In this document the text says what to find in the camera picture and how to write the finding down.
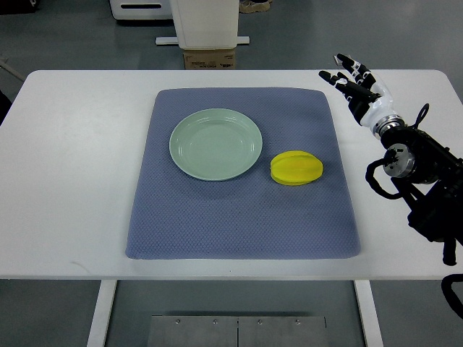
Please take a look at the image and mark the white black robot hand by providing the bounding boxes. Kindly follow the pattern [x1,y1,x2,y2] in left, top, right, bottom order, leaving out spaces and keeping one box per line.
[318,53,404,137]

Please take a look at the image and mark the yellow starfruit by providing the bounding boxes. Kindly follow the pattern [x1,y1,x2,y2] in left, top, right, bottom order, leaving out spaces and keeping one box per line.
[270,150,323,186]

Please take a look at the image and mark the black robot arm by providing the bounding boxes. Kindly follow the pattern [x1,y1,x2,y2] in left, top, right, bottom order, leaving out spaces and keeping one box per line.
[365,104,462,266]

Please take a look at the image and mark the pale green plate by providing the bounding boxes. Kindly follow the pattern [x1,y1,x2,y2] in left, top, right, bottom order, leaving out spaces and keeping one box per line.
[169,108,263,181]

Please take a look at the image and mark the tan shoes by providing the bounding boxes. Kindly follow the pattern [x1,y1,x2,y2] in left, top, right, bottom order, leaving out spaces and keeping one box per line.
[239,0,273,14]

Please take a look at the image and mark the cardboard box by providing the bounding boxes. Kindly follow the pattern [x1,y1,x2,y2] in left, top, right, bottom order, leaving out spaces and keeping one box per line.
[182,48,236,70]

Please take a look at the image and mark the right white table leg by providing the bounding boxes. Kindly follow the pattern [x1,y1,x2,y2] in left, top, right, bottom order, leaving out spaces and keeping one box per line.
[354,280,383,347]

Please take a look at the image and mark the white table leg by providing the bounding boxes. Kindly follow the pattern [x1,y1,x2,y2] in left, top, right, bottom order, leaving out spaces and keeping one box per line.
[86,280,117,347]
[354,280,383,347]

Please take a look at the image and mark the blue-grey woven mat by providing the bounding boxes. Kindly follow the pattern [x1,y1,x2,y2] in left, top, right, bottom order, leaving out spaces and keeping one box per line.
[124,87,362,260]

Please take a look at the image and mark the white appliance with slot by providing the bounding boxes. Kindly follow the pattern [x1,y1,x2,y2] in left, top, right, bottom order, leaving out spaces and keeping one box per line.
[109,0,173,20]

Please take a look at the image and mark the left white table leg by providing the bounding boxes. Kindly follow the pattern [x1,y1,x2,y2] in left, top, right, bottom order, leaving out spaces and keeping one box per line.
[86,280,117,347]

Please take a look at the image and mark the white pedestal column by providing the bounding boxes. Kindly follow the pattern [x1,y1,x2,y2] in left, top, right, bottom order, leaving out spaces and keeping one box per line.
[156,0,250,50]

